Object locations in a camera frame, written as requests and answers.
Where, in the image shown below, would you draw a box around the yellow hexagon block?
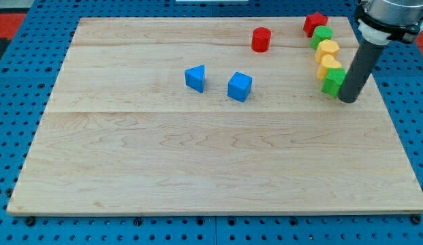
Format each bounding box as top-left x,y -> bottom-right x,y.
314,39 -> 340,63

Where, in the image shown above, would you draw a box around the red cylinder block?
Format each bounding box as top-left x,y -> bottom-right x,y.
251,27 -> 272,52

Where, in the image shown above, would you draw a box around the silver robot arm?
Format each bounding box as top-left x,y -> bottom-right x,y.
355,0 -> 423,46

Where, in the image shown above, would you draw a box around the green cylinder block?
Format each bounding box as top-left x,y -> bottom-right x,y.
310,25 -> 333,50

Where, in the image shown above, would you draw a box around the green pentagon block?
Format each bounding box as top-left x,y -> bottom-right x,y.
321,68 -> 346,98

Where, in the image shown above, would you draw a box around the light wooden board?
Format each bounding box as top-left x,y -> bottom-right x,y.
7,17 -> 423,216

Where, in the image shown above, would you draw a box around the blue triangle block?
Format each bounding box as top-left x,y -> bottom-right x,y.
185,65 -> 205,93

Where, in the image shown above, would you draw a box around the red star block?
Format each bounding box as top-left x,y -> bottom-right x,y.
302,12 -> 329,37

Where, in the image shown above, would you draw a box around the blue cube block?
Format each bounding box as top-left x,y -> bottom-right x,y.
227,72 -> 253,102

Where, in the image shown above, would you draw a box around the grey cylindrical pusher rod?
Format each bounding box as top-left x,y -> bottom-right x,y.
337,39 -> 386,103

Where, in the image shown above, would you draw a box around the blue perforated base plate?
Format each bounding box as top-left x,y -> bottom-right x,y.
0,0 -> 423,244

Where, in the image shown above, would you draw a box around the yellow heart block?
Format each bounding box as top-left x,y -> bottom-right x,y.
317,54 -> 342,80

